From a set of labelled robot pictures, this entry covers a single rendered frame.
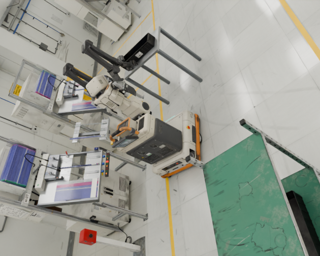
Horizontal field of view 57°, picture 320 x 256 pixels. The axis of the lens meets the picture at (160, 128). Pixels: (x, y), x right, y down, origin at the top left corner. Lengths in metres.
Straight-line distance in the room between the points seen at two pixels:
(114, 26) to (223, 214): 6.45
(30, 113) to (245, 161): 3.55
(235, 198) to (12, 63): 5.64
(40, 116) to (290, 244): 3.90
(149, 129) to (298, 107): 1.41
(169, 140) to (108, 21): 4.95
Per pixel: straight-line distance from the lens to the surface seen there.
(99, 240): 3.53
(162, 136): 3.08
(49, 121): 4.73
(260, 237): 1.57
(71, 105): 4.62
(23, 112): 4.69
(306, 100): 2.93
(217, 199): 1.78
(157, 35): 3.90
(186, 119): 3.46
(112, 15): 7.53
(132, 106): 3.28
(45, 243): 5.31
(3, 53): 6.56
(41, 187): 3.78
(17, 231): 5.20
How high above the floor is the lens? 2.25
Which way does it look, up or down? 31 degrees down
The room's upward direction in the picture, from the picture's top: 62 degrees counter-clockwise
